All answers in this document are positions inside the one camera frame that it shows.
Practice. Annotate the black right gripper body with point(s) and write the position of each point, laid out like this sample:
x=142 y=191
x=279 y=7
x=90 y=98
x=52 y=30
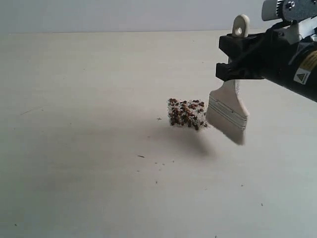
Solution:
x=278 y=51

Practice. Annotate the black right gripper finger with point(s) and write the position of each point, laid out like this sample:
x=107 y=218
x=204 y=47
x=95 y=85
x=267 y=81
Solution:
x=252 y=47
x=246 y=68

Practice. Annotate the white paint brush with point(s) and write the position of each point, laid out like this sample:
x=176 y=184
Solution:
x=226 y=110

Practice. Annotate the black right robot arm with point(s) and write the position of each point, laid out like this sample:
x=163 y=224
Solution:
x=305 y=76

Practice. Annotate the scattered rice and brown pellets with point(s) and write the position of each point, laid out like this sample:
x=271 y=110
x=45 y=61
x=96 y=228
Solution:
x=187 y=114

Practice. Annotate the right wrist camera with tape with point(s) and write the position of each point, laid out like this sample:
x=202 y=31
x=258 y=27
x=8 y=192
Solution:
x=299 y=18

